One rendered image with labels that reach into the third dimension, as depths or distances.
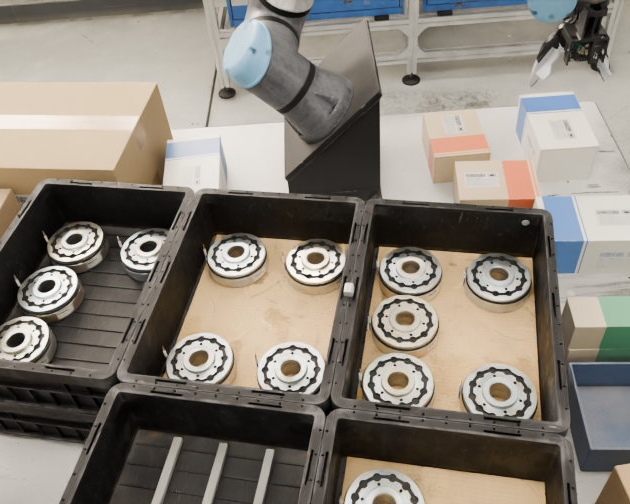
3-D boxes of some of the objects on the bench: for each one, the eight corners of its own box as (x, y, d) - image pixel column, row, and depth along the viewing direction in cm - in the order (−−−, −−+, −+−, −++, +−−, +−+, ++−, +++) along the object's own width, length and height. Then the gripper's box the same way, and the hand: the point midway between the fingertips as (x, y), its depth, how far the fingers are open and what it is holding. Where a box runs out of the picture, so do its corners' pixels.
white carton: (176, 170, 159) (167, 140, 152) (226, 164, 159) (220, 133, 152) (171, 230, 145) (161, 199, 138) (226, 223, 145) (219, 192, 138)
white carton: (514, 127, 160) (519, 94, 154) (565, 123, 160) (573, 91, 153) (533, 182, 146) (540, 149, 140) (590, 178, 146) (599, 145, 139)
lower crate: (82, 261, 141) (62, 220, 132) (220, 273, 135) (208, 231, 127) (-13, 435, 114) (-46, 398, 105) (153, 458, 109) (133, 421, 100)
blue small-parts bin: (580, 471, 102) (590, 449, 97) (560, 385, 112) (568, 361, 107) (718, 472, 100) (736, 450, 95) (685, 385, 110) (700, 361, 105)
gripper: (542, 12, 121) (525, 105, 135) (654, 3, 120) (626, 98, 134) (531, -10, 127) (516, 81, 141) (638, -19, 126) (612, 74, 140)
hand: (566, 82), depth 140 cm, fingers open, 14 cm apart
